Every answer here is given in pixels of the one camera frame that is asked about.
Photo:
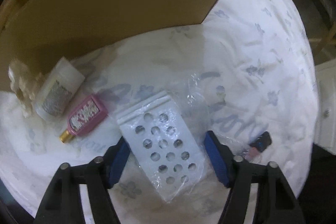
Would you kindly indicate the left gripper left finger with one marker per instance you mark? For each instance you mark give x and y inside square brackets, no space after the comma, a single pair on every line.
[61,202]

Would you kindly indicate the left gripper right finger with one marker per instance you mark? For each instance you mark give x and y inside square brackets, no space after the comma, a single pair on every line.
[275,203]

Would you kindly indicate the small dark lipstick tube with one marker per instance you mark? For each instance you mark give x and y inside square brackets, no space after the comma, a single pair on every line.
[258,146]

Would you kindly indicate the pink glitter perfume bottle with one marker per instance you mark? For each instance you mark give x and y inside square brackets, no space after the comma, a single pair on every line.
[84,118]

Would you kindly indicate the white tube glitter label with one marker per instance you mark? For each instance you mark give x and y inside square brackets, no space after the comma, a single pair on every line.
[58,90]

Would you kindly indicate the white floral bed sheet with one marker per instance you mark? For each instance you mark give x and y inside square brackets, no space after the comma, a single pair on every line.
[256,71]

